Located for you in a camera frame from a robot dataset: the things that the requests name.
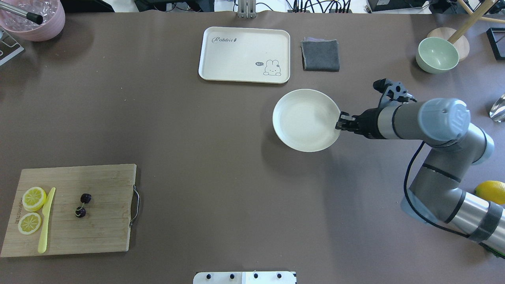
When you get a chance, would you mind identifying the black-tipped metal handle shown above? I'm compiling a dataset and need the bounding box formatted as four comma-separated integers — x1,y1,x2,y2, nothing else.
0,1,43,25

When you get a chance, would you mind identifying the bamboo cutting board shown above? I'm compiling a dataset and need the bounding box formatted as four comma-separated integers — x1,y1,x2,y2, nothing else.
1,164,137,258

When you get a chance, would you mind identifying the lower lemon slice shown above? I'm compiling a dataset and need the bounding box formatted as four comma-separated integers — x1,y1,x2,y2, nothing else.
18,212,43,235

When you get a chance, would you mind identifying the steel scoop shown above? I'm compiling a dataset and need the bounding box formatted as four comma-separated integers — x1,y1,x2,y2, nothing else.
488,93,505,123

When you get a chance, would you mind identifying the upper dark red cherry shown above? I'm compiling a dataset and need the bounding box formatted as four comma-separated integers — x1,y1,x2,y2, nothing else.
80,193,92,204

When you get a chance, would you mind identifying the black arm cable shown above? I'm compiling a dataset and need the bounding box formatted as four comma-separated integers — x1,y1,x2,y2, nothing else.
403,141,469,238

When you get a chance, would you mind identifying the green bowl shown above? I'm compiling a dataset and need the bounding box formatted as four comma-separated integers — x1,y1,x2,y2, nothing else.
415,37,459,74

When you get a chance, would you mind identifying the lemon slice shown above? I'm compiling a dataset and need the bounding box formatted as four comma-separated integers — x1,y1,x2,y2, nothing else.
22,187,47,212
18,212,43,235

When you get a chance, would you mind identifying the yellow plastic knife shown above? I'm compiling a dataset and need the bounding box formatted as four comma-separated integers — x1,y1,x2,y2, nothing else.
37,187,56,254

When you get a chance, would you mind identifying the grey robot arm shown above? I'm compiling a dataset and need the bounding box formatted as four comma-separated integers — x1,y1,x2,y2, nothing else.
335,98,504,257

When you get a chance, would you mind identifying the cream rabbit tray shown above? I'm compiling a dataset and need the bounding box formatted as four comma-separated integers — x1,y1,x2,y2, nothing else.
198,26,291,84

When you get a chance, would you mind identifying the black frame object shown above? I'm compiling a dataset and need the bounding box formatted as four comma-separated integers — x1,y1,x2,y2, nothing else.
486,27,505,61

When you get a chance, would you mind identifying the metal bracket at table edge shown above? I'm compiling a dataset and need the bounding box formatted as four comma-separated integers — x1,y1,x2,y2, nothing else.
236,0,257,19

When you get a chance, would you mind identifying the cream round plate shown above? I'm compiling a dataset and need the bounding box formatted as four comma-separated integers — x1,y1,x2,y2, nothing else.
272,89,340,152

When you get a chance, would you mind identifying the pink ice bowl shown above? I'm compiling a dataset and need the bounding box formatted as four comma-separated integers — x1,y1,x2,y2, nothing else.
0,0,65,41

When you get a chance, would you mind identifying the wooden stand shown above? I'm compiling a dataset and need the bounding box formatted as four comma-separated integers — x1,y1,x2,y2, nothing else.
427,0,504,62

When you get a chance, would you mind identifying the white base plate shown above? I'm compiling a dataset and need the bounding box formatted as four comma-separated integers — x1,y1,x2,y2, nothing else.
193,271,297,284

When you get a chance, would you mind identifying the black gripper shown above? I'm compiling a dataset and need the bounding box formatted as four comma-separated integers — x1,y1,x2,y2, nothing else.
335,108,381,140

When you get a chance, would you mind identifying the grey folded cloth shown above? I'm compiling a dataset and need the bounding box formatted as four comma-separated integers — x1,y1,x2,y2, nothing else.
301,37,340,72

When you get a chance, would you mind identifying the clear acrylic stand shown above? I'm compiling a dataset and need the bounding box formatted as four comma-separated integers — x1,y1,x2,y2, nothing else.
0,28,25,66

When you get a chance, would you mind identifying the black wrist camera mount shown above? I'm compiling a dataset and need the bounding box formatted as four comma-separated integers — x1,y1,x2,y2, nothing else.
373,78,418,109

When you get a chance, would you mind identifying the upper lemon slice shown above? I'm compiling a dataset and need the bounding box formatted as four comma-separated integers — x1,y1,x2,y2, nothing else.
22,187,47,212

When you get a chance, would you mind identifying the yellow lemon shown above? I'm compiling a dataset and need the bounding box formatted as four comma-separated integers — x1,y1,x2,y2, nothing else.
475,180,505,205

